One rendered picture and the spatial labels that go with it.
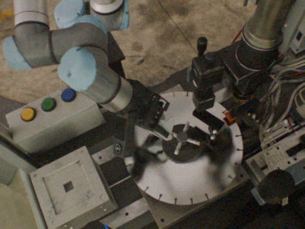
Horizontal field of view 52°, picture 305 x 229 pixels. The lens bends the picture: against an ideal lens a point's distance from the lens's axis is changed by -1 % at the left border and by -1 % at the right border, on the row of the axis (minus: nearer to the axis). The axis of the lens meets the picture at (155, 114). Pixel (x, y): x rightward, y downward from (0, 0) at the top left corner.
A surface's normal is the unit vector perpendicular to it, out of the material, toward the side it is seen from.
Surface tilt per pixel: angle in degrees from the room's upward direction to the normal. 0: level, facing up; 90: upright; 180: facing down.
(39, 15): 48
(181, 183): 0
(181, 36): 0
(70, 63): 32
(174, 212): 0
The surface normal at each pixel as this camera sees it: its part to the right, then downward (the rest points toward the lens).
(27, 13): 0.06, -0.18
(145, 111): -0.58, -0.41
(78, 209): -0.07, -0.44
